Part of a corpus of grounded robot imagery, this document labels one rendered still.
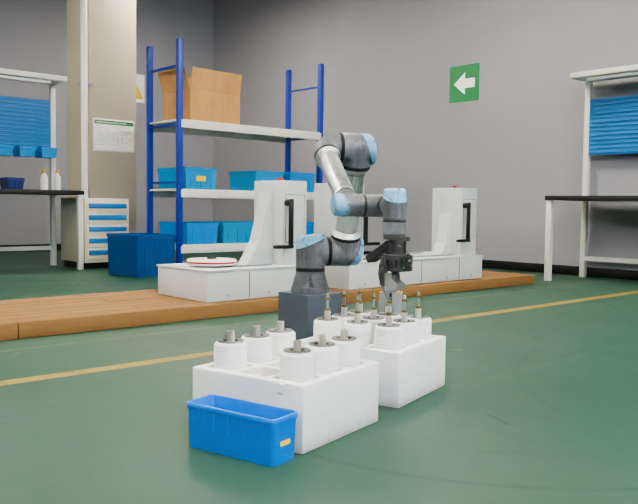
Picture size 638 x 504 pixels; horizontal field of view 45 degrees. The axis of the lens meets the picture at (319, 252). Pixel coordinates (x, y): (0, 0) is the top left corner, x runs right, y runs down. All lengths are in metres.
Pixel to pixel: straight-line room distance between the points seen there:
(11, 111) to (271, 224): 3.93
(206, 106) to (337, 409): 5.82
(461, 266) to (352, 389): 3.96
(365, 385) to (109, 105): 6.87
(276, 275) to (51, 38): 6.98
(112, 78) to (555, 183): 4.81
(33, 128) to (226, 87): 1.97
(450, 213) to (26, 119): 4.33
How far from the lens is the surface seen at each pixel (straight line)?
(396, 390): 2.49
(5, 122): 8.14
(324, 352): 2.14
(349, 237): 2.99
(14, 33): 10.92
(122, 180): 8.81
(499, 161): 8.34
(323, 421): 2.10
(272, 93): 11.07
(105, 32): 8.91
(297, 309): 2.97
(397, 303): 2.97
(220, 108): 7.81
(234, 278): 4.54
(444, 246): 6.17
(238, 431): 1.99
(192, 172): 7.52
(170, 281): 4.77
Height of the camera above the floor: 0.64
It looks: 3 degrees down
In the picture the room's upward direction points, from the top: 1 degrees clockwise
